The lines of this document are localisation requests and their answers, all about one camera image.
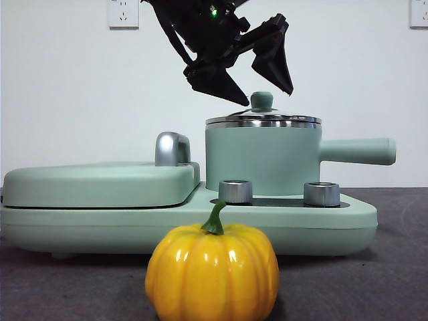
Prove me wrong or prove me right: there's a glass lid with mint knob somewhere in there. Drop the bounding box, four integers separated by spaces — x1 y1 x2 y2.
205 91 322 124

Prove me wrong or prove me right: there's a yellow pumpkin with green stem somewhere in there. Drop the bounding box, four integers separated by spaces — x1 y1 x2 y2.
144 199 280 321

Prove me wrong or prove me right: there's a silver control knob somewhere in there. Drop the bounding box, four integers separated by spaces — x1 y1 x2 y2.
218 179 254 204
303 182 342 207

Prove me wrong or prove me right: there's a mint green breakfast machine base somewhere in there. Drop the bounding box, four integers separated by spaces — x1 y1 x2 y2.
0 182 379 260

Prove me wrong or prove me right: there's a silver griddle cover handle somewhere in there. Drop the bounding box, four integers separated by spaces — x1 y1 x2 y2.
154 132 192 167

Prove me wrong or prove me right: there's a mint green pot with handle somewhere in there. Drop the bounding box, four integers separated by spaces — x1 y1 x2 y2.
205 120 398 198

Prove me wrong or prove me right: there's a white wall socket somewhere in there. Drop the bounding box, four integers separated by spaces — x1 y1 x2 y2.
107 0 140 30
409 0 428 29

